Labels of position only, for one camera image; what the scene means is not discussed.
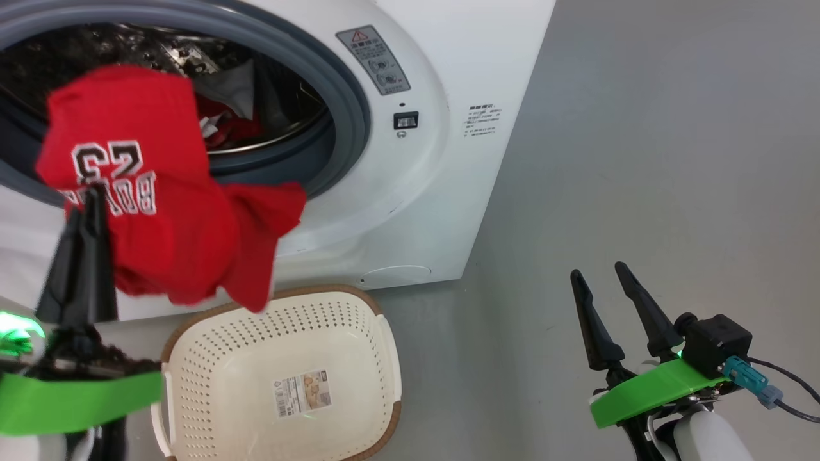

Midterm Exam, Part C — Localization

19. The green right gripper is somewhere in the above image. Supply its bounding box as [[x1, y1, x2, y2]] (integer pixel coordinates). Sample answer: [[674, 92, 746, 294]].
[[570, 261, 731, 461]]

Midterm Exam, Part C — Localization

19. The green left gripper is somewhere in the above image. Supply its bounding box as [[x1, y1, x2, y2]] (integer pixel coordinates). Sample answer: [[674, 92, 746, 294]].
[[0, 186, 164, 439]]

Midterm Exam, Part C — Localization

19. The red number 23 jersey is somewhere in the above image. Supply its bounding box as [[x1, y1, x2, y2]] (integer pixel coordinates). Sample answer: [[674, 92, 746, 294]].
[[35, 64, 308, 314]]

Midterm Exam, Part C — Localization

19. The cream perforated laundry basket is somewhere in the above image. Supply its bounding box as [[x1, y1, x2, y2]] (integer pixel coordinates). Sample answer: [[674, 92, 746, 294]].
[[151, 285, 403, 461]]

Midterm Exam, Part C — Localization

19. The white front-load washing machine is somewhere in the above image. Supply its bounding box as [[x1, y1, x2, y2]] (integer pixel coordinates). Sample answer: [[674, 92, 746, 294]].
[[0, 0, 557, 321]]

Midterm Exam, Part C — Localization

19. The washing machine drum opening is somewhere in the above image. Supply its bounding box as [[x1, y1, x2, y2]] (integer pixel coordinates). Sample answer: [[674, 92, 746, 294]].
[[0, 24, 331, 156]]

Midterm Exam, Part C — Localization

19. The printed product label sticker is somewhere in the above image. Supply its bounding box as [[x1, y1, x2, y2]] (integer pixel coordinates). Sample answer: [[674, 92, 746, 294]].
[[274, 369, 332, 419]]

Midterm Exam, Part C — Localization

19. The round white filter cover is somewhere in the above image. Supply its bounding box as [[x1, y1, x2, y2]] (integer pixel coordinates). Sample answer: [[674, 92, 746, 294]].
[[357, 265, 432, 287]]

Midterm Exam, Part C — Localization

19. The small text print sticker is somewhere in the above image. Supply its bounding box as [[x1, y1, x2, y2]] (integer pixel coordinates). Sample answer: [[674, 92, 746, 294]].
[[466, 104, 503, 138]]

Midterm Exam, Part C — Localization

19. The grey garment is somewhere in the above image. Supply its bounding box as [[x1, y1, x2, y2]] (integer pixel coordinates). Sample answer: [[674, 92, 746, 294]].
[[192, 59, 257, 120]]

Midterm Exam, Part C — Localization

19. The grey warning sticker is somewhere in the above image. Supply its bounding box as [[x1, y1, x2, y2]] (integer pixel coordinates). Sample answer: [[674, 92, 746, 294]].
[[336, 26, 411, 97]]

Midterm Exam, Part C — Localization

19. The black cable with blue connector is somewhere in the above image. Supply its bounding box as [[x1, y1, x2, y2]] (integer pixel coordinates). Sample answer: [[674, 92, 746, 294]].
[[723, 355, 820, 425]]

